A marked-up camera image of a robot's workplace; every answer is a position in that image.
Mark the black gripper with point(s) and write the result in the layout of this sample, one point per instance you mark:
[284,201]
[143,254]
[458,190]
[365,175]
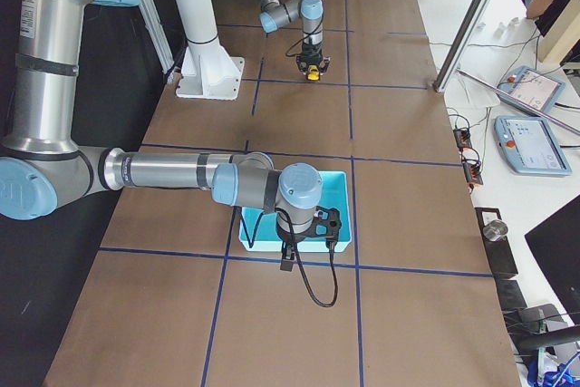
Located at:
[286,238]
[311,52]

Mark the yellow beetle toy car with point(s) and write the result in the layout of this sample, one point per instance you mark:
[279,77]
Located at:
[312,73]

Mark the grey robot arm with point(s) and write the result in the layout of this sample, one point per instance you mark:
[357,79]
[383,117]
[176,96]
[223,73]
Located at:
[275,15]
[45,169]

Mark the light blue plastic bin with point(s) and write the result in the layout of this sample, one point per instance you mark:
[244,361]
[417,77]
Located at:
[300,189]

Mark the white support column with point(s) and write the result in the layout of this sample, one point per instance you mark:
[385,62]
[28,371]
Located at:
[208,71]

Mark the black power strip left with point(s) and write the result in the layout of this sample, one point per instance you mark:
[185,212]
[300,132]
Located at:
[463,138]

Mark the black power strip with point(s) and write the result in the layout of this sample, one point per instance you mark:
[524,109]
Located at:
[472,174]
[463,138]

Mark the black power strip right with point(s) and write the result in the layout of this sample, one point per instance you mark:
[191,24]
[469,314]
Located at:
[472,174]

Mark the silver metal cylinder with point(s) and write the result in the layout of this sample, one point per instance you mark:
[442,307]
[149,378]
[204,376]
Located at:
[495,230]

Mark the far teach pendant tablet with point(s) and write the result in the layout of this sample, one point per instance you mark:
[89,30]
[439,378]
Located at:
[536,89]

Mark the teach pendant tablet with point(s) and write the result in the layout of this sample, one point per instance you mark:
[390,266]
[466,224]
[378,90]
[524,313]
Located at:
[536,89]
[530,147]

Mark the near teach pendant tablet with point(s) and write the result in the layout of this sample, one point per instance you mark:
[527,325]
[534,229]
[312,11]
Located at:
[530,147]

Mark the black monitor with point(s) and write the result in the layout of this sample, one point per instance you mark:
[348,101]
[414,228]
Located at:
[554,244]

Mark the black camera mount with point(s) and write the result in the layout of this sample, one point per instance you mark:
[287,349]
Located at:
[325,223]

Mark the grey aluminium frame post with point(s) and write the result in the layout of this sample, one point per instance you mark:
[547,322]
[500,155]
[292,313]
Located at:
[459,45]

